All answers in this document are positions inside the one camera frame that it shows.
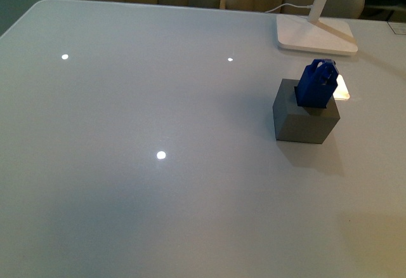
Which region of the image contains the blue handled part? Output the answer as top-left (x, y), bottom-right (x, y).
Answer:
top-left (295, 59), bottom-right (339, 109)

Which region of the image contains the white lamp cable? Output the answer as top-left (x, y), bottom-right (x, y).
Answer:
top-left (265, 3), bottom-right (314, 14)

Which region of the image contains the white desk lamp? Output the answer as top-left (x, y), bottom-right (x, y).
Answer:
top-left (277, 0), bottom-right (358, 56)

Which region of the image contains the gray cube base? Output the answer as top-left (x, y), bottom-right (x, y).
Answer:
top-left (273, 79), bottom-right (340, 144)

